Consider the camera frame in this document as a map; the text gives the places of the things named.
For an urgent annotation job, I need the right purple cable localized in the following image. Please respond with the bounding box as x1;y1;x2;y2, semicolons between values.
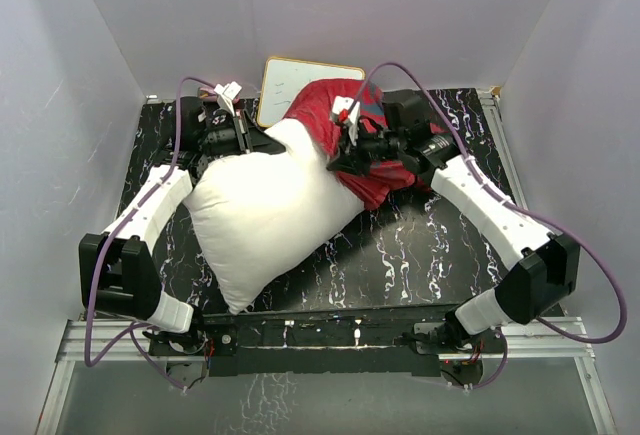
349;61;628;391

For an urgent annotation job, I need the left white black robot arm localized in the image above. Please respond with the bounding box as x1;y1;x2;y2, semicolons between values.
79;96;285;354

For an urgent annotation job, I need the white pillow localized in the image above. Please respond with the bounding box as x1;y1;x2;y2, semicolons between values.
184;119;364;314

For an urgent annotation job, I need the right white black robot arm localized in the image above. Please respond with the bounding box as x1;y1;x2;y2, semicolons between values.
327;96;580;352

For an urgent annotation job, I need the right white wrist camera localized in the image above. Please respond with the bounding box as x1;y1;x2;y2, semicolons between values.
330;96;360;146

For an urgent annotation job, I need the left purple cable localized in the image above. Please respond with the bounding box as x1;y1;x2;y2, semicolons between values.
83;76;224;391

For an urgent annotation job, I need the aluminium frame rail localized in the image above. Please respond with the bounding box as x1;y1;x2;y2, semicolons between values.
34;87;619;435

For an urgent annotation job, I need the red patterned pillowcase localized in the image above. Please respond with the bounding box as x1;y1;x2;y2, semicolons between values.
284;78;430;210

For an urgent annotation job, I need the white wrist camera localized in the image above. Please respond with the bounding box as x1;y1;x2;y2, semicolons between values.
213;81;242;116
330;96;360;146

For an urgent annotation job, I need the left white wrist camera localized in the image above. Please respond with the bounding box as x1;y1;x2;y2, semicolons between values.
213;81;242;116

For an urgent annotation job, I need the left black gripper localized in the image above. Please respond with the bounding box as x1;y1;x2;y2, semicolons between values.
198;109;287;162

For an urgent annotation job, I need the small yellow-framed whiteboard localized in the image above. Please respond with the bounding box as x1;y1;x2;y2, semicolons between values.
256;57;365;128

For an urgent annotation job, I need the purple cable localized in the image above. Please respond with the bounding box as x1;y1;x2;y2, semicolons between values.
83;76;224;391
349;61;628;391

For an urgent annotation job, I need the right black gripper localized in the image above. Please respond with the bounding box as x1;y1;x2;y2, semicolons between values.
324;120;404;179

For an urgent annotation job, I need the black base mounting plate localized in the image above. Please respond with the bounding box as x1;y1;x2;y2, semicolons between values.
149;304;506;380

